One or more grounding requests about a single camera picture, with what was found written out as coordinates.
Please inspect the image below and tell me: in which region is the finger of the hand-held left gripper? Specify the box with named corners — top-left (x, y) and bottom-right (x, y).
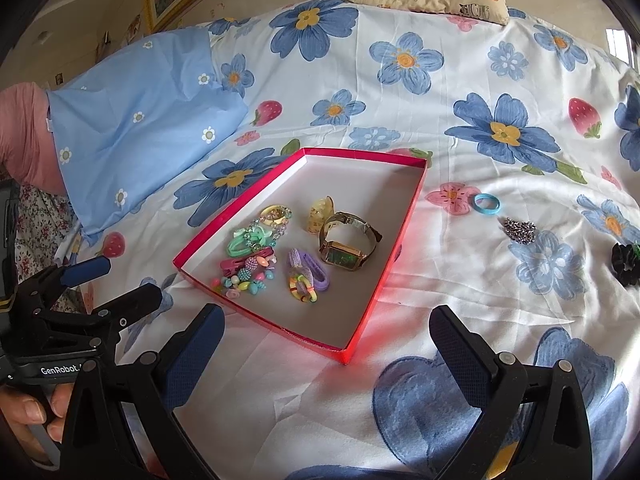
top-left (19, 255), bottom-right (112, 308)
top-left (35, 282), bottom-right (164, 343)

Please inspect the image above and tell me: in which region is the purple hair tie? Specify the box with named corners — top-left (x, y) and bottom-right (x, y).
top-left (286, 247), bottom-right (332, 293)

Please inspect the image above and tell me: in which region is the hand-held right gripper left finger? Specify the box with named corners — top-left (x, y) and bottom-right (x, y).
top-left (57, 303), bottom-right (227, 480)

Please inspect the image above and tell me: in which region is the gold wrist watch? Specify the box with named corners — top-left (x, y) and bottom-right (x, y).
top-left (319, 211), bottom-right (383, 272)

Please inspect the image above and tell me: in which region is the yellow beaded bracelet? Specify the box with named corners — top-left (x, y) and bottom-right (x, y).
top-left (245, 204), bottom-right (293, 233)

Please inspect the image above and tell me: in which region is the floral bed sheet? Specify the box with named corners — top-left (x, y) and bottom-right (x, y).
top-left (60, 0), bottom-right (640, 480)

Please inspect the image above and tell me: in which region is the multicolour plastic bracelet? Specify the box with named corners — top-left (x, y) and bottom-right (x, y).
top-left (287, 272), bottom-right (320, 306)

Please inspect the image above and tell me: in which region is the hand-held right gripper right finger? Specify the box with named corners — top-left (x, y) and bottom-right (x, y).
top-left (429, 304), bottom-right (601, 480)

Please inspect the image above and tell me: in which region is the black scrunchie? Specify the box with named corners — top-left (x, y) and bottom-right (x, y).
top-left (611, 242), bottom-right (640, 288)

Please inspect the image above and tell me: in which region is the light blue pillow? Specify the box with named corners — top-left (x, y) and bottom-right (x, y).
top-left (47, 27), bottom-right (248, 246)

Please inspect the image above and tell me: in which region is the pink pillow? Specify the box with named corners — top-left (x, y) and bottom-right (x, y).
top-left (0, 82), bottom-right (68, 196)

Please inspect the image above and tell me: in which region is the small floral print cloth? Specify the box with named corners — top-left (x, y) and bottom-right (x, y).
top-left (14, 184), bottom-right (85, 313)

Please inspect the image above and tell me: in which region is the red cardboard box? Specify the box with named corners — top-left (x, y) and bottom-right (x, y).
top-left (172, 147), bottom-right (433, 365)

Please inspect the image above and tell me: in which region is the person's left hand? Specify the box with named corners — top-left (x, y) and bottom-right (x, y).
top-left (0, 382), bottom-right (76, 467)

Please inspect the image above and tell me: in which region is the pastel bead bracelet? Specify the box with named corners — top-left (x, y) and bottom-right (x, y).
top-left (212, 255), bottom-right (279, 302)

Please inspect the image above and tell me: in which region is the window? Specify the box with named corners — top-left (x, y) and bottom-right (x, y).
top-left (605, 27), bottom-right (640, 68)

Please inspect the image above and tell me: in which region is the silver bead cluster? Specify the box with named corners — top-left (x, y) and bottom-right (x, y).
top-left (502, 217), bottom-right (538, 245)

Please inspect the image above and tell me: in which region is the red hair clip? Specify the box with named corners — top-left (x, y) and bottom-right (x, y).
top-left (220, 247), bottom-right (278, 277)

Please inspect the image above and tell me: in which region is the pink beaded hair tie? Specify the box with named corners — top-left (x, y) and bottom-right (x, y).
top-left (235, 257), bottom-right (266, 283)

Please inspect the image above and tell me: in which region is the green hair tie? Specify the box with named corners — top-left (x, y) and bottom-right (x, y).
top-left (227, 225), bottom-right (273, 257)

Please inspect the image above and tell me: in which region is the blue hair tie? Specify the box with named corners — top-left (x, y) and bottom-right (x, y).
top-left (472, 192), bottom-right (502, 218)

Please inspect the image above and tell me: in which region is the yellow hair claw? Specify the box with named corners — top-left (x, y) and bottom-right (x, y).
top-left (300, 195), bottom-right (337, 235)

